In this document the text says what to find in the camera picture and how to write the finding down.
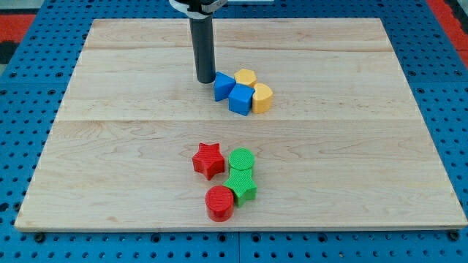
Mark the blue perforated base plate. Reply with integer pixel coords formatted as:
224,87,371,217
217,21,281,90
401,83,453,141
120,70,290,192
1,1,467,262

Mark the red star block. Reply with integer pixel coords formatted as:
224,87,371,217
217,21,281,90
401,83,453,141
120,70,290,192
192,142,225,180

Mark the red circle block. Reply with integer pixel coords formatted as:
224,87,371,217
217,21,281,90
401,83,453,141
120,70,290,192
205,186,234,222

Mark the blue triangular block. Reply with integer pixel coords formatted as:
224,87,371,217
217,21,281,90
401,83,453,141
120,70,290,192
214,72,236,102

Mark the blue cube block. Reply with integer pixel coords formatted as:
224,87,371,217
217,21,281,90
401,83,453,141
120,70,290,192
228,84,254,115

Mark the yellow half-round block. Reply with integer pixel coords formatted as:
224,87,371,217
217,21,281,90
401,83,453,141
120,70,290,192
252,83,273,114

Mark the green circle block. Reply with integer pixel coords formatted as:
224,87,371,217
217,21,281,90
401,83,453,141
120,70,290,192
228,148,254,170

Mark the light wooden board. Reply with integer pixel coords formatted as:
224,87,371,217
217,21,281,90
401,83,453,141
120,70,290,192
15,18,467,232

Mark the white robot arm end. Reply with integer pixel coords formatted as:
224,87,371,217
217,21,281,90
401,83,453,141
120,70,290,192
169,0,228,20

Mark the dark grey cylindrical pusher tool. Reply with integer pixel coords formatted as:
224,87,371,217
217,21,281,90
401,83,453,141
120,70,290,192
189,15,216,84

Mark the yellow hexagon block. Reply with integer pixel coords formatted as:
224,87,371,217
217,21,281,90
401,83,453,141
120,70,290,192
234,69,257,88

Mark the green star block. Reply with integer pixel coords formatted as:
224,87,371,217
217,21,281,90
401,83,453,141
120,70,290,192
224,168,257,207

